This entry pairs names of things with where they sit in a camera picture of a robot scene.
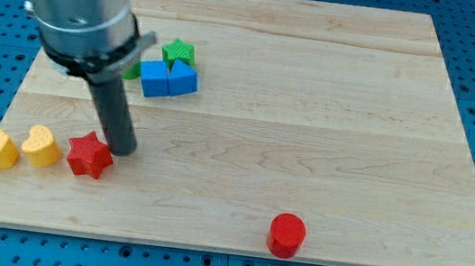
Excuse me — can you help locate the green block behind arm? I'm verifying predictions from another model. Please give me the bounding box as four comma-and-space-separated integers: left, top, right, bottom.
121, 61, 141, 80

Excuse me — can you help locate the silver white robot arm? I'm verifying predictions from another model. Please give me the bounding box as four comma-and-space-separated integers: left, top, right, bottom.
25, 0, 157, 84

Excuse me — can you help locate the wooden board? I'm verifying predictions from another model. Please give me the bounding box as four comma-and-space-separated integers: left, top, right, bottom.
0, 0, 475, 266

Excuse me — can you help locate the blue triangle block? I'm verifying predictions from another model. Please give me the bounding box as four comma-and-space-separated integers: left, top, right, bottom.
168, 60, 198, 96

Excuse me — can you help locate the green star block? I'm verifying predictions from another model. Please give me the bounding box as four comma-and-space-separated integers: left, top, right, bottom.
161, 38, 196, 69

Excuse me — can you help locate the blue cube block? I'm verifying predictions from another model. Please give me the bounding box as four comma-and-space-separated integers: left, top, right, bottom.
140, 60, 169, 97

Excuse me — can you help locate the red cylinder block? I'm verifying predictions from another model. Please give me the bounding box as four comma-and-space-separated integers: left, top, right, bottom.
266, 213, 307, 259

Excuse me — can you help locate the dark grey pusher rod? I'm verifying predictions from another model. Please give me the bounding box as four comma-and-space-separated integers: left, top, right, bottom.
87, 78, 137, 157

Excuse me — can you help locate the red star block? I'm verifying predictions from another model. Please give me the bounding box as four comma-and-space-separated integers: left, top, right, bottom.
67, 132, 114, 179

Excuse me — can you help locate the yellow heart block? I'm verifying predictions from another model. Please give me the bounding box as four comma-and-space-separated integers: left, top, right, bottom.
22, 124, 62, 169

